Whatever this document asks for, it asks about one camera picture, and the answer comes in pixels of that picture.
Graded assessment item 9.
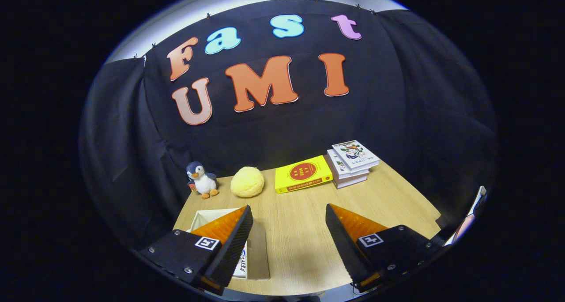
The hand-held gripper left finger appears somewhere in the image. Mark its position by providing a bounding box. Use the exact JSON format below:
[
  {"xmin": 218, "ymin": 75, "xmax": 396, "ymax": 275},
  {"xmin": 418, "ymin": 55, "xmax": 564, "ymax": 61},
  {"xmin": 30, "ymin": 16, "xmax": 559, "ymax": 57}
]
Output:
[{"xmin": 138, "ymin": 205, "xmax": 254, "ymax": 294}]

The yellow book with red circle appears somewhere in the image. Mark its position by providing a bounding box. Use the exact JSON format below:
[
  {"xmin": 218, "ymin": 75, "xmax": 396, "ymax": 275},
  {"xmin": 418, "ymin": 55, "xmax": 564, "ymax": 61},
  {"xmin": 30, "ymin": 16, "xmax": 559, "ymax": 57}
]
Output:
[{"xmin": 275, "ymin": 155, "xmax": 333, "ymax": 194}]

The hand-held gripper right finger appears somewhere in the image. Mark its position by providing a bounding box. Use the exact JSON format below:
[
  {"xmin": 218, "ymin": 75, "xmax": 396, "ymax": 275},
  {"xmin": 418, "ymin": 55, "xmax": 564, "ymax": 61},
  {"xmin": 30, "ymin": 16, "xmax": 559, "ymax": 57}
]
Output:
[{"xmin": 325, "ymin": 204, "xmax": 446, "ymax": 294}]

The beige fabric storage box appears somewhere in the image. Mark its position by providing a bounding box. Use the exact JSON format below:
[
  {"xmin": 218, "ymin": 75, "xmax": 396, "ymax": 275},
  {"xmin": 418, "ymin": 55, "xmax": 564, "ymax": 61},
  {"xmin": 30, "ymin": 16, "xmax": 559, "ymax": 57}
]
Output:
[{"xmin": 188, "ymin": 208, "xmax": 271, "ymax": 280}]

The white canvas shoe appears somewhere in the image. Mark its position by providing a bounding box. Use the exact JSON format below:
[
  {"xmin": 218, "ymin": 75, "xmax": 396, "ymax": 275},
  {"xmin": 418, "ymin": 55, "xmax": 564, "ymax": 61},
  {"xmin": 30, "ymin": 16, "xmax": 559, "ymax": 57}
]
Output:
[{"xmin": 232, "ymin": 242, "xmax": 249, "ymax": 279}]

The black backdrop cloth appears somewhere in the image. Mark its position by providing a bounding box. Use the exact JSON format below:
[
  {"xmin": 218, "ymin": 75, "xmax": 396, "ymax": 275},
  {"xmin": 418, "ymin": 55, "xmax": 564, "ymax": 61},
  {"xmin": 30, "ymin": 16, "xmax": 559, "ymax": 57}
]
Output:
[{"xmin": 79, "ymin": 0, "xmax": 497, "ymax": 249}]

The white book with colourful cover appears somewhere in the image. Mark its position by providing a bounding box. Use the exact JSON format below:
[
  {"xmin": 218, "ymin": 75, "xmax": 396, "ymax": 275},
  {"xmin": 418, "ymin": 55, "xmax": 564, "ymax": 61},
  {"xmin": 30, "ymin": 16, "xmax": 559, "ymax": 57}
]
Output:
[{"xmin": 332, "ymin": 140, "xmax": 380, "ymax": 172}]

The penguin plush toy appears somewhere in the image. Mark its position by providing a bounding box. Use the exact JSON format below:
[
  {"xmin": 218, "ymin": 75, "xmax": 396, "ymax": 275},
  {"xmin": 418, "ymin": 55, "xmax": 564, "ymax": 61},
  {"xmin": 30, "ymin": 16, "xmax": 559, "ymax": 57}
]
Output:
[{"xmin": 186, "ymin": 161, "xmax": 219, "ymax": 200}]

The yellow round plush ball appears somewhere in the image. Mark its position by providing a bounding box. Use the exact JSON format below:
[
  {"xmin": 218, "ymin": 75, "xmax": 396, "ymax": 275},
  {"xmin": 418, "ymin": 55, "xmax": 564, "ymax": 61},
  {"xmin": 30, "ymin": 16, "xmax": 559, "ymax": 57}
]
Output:
[{"xmin": 230, "ymin": 166, "xmax": 265, "ymax": 198}]

